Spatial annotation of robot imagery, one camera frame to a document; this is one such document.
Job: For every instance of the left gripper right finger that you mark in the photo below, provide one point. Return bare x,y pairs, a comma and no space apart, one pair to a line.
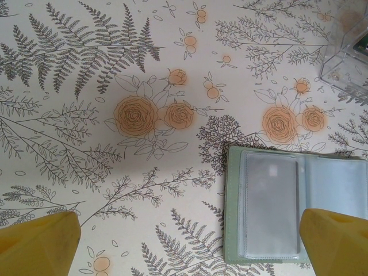
336,247

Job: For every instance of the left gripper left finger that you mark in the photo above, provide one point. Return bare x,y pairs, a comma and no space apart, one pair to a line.
34,247

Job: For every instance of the mint green card holder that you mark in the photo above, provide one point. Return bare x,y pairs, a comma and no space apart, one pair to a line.
330,184

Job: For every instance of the clear acrylic card rack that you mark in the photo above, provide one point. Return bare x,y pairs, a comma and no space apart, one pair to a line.
342,69

